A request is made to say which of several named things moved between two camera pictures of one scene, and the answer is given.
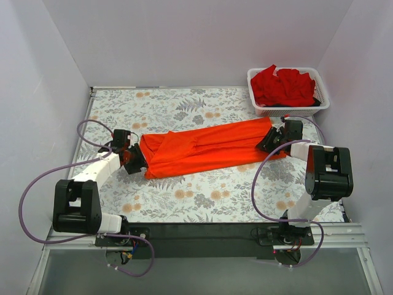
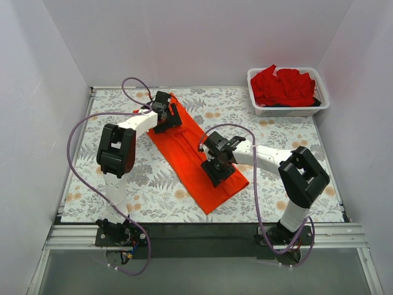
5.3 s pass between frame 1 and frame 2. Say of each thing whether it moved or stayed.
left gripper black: moved
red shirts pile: stayed
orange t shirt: moved
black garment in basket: stayed
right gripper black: moved
